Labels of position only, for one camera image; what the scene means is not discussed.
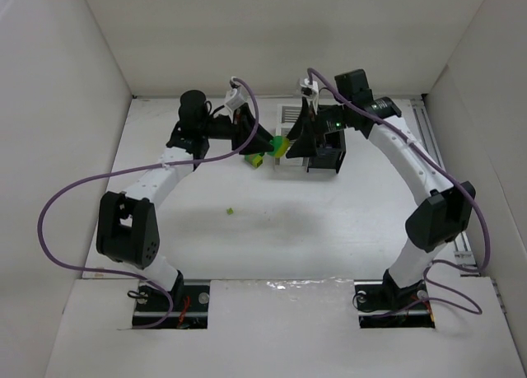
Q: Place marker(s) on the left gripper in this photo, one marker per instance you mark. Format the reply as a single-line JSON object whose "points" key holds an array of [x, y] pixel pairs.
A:
{"points": [[241, 130]]}

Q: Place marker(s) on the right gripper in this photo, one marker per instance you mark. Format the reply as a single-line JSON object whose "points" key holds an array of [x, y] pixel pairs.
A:
{"points": [[313, 129]]}

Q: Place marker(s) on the lime square lego brick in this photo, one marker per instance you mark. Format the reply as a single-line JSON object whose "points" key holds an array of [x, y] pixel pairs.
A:
{"points": [[257, 162]]}

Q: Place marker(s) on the green rounded lego brick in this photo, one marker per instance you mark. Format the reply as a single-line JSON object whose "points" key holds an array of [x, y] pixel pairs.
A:
{"points": [[276, 143]]}

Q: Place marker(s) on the green rectangular lego brick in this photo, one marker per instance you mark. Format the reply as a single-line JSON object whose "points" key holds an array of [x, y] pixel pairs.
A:
{"points": [[249, 158]]}

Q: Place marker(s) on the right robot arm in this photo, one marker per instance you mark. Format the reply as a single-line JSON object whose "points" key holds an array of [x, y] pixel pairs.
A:
{"points": [[444, 205]]}

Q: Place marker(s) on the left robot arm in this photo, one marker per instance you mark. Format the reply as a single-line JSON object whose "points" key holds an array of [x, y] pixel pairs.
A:
{"points": [[127, 229]]}

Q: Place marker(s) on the white slotted container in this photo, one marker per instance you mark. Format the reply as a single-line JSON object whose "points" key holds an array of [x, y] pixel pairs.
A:
{"points": [[287, 115]]}

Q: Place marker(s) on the black slotted container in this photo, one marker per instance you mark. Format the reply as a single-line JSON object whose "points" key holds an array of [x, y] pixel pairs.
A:
{"points": [[335, 140]]}

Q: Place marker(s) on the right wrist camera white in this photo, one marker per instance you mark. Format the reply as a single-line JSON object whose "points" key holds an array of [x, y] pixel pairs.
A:
{"points": [[309, 89]]}

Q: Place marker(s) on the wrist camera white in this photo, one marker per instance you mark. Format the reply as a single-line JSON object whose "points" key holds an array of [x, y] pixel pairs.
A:
{"points": [[309, 89], [235, 98]]}

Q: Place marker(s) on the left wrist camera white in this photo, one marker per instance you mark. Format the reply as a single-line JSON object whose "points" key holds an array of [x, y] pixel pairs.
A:
{"points": [[235, 98]]}

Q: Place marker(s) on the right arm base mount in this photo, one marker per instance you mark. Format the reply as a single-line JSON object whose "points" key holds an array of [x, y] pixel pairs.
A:
{"points": [[377, 308]]}

